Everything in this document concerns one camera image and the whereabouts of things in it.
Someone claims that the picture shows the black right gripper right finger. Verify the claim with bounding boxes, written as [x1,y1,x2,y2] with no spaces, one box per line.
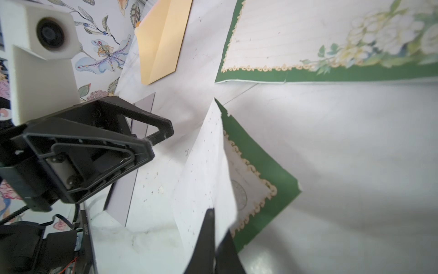
[214,231,246,274]

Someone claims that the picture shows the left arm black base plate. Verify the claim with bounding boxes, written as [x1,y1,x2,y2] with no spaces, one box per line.
[71,204,98,274]

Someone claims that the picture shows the grey lavender envelope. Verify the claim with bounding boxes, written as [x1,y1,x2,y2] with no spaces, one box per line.
[102,92,156,227]

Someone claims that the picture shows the green bordered letter paper underneath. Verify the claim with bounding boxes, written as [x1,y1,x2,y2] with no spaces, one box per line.
[216,1,438,83]

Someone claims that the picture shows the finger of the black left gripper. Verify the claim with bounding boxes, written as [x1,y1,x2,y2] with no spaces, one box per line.
[82,97,175,146]

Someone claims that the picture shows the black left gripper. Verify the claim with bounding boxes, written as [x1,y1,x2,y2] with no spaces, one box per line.
[1,116,154,212]

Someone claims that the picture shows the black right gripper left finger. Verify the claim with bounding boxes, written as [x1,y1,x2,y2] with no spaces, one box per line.
[184,208,215,274]

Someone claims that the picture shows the yellow envelope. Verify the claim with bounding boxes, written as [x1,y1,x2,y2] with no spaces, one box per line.
[135,0,192,85]

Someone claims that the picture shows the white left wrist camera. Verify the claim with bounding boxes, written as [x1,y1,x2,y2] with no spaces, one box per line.
[1,1,81,126]

